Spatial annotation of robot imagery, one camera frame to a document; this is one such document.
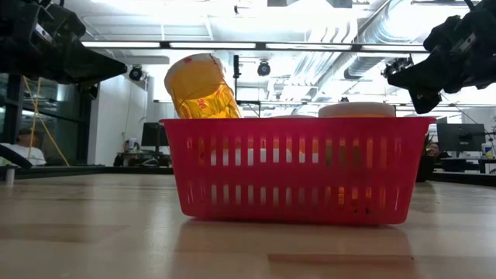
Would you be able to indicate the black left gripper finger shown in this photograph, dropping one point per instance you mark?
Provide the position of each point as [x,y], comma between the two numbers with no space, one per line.
[93,67]

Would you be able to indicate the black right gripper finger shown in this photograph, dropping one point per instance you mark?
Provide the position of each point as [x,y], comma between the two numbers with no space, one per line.
[425,101]
[420,73]

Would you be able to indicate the orange pill bottle white cap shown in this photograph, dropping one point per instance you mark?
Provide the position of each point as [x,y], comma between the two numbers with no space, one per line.
[356,109]

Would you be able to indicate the large orange pill bottle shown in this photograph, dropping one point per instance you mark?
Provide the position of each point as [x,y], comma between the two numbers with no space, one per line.
[201,93]

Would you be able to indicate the red slotted plastic basket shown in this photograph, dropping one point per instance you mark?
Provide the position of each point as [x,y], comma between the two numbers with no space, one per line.
[294,175]

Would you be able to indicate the black ceiling spotlight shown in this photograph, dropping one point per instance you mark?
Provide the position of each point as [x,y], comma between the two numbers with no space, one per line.
[263,68]
[135,73]

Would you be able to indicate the person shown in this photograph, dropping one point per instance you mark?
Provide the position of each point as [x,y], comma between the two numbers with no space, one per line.
[436,150]
[25,151]

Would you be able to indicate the black computer monitor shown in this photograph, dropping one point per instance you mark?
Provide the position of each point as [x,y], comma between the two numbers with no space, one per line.
[154,135]
[461,137]

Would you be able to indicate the small white cylinder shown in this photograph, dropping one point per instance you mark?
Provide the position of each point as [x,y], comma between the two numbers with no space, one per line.
[9,175]

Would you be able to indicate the black tripod stand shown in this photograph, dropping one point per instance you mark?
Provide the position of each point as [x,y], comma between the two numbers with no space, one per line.
[236,77]

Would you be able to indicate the silver ventilation duct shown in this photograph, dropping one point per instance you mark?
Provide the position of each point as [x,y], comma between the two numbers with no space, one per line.
[372,35]

